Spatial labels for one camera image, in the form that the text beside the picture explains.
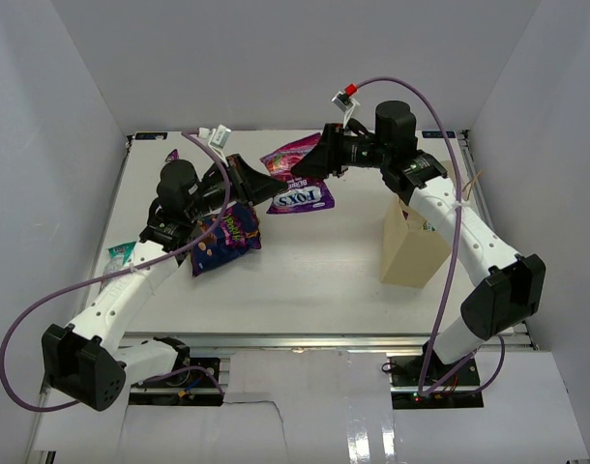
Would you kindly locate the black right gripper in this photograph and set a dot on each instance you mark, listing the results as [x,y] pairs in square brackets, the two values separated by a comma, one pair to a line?
[321,161]

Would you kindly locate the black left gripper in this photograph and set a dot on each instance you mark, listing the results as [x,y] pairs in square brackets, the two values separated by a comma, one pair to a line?
[257,188]

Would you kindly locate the pink Fox's candy bag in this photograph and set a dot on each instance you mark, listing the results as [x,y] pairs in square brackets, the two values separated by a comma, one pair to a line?
[303,195]

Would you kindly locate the dark blue purple snack bag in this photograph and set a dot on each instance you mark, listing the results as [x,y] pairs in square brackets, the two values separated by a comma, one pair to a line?
[237,233]

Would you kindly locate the green Fox's candy bag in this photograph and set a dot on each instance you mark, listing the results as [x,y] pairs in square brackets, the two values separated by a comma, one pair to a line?
[428,226]

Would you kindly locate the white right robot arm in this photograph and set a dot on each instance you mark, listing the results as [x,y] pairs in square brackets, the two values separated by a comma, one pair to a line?
[507,285]

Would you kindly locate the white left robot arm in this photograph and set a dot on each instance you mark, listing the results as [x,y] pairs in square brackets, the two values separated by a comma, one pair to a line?
[83,359]

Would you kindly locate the brown paper bag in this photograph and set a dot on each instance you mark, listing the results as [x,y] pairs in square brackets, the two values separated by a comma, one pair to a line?
[410,256]

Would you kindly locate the small purple candy packet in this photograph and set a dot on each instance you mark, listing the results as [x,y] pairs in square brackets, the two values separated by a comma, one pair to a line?
[172,156]

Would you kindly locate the right black XDOF label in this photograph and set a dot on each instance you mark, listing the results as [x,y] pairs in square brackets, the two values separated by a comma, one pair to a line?
[437,134]

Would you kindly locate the black xdof label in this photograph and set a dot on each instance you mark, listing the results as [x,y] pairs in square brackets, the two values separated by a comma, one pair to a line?
[150,135]
[437,134]

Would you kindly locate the left black XDOF label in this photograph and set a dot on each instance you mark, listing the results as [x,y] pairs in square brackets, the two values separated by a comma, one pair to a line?
[150,135]

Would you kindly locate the teal white snack packet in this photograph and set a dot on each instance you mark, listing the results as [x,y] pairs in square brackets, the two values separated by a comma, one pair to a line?
[117,257]

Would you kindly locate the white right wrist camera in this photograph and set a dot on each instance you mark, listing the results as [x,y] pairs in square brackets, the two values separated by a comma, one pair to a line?
[345,101]

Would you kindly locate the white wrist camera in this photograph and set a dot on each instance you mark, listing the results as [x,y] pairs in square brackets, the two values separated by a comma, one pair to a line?
[345,101]
[216,137]

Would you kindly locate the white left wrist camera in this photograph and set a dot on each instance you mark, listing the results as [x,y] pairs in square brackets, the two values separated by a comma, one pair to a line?
[216,137]

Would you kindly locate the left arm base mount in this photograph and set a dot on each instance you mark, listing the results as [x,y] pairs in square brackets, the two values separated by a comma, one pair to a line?
[196,382]

